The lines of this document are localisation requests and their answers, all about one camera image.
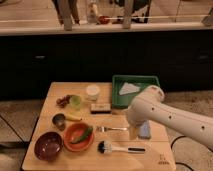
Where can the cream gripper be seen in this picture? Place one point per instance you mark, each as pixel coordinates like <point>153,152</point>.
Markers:
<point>133,132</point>

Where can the silver fork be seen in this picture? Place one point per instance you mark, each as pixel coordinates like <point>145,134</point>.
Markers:
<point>104,129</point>

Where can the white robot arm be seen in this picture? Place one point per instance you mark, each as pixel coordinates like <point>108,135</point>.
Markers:
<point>148,105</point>

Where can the white plastic cup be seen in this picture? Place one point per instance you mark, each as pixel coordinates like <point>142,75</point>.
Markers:
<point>92,92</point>

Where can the green plastic cup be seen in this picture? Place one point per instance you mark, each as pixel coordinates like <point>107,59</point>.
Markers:
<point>75,102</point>

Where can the small metal cup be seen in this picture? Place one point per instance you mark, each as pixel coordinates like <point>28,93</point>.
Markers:
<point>59,121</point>

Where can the blue sponge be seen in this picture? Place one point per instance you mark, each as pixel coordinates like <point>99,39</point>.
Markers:
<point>144,131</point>

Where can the green plastic tray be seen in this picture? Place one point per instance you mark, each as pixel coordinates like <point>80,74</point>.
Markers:
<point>123,101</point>

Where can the white cloth in tray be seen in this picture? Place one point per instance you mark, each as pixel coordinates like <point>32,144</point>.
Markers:
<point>128,88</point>

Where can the wooden block eraser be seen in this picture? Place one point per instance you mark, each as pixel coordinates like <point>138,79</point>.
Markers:
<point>97,108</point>

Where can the green pepper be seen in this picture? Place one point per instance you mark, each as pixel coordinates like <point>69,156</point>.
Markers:
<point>84,136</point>

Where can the orange bowl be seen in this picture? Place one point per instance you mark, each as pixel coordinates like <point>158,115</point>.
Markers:
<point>73,131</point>

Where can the yellow banana toy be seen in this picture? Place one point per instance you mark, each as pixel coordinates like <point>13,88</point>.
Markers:
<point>72,117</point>

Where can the dark purple bowl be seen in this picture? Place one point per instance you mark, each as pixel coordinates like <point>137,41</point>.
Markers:
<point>48,146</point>

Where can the red object on shelf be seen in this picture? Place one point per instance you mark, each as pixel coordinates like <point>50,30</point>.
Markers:
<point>104,19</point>

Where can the dish brush with black handle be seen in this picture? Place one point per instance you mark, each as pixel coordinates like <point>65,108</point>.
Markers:
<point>107,147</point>

